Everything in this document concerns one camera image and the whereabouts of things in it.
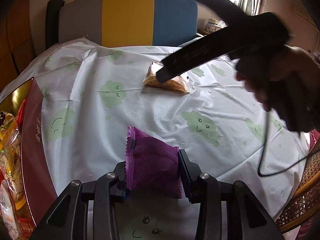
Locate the clear rice cracker packet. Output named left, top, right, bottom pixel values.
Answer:
left=143, top=61, right=191, bottom=93

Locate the purple snack packet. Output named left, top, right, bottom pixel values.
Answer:
left=125, top=127, right=182, bottom=199

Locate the person's right hand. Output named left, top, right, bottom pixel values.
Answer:
left=236, top=46, right=319, bottom=132

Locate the patterned tissue box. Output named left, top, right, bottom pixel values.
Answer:
left=206, top=18, right=227, bottom=33

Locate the wooden side shelf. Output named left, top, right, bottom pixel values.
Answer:
left=197, top=29, right=210, bottom=36

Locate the wicker chair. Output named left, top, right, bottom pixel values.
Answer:
left=276, top=141, right=319, bottom=233

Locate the maroon gold gift box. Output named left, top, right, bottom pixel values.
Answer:
left=1, top=78, right=57, bottom=239

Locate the grey yellow blue chair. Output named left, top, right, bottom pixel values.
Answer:
left=58, top=0, right=198, bottom=48

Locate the orange edged peanut packet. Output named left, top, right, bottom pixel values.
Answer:
left=1, top=127, right=26, bottom=210

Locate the cloud print tablecloth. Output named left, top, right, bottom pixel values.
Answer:
left=1, top=38, right=309, bottom=239

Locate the black cable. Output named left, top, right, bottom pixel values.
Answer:
left=257, top=109, right=320, bottom=178

